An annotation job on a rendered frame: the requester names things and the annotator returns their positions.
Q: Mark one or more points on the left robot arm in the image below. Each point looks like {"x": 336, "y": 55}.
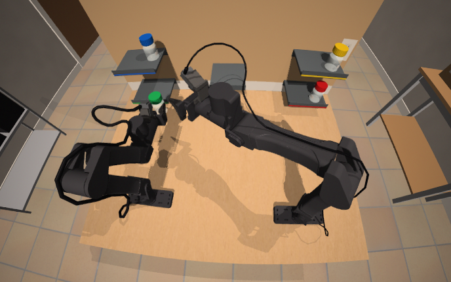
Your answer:
{"x": 94, "y": 181}

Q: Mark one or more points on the white bottle with red cap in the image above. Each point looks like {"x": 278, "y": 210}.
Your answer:
{"x": 318, "y": 91}

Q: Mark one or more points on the clear glass bottle with blue cap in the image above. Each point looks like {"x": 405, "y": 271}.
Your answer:
{"x": 149, "y": 47}

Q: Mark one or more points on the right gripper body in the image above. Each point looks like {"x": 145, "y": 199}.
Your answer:
{"x": 197, "y": 103}

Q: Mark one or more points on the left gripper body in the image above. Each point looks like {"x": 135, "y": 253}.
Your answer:
{"x": 154, "y": 121}

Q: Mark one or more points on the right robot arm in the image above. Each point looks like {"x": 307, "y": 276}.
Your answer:
{"x": 341, "y": 179}

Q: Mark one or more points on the white bottle with yellow cap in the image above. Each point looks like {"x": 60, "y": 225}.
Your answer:
{"x": 336, "y": 57}

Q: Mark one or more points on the white bottle with green cap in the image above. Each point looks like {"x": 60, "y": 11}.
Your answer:
{"x": 156, "y": 99}

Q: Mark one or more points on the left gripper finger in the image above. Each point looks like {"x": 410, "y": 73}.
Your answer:
{"x": 161, "y": 110}

